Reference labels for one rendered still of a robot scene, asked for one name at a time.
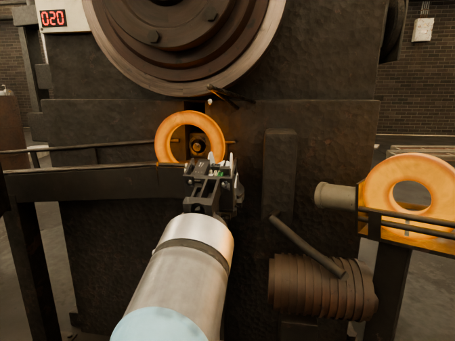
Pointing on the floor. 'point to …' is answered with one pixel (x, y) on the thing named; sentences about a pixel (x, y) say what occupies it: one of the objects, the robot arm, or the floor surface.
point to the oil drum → (12, 134)
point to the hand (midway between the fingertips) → (225, 168)
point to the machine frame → (126, 254)
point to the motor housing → (317, 294)
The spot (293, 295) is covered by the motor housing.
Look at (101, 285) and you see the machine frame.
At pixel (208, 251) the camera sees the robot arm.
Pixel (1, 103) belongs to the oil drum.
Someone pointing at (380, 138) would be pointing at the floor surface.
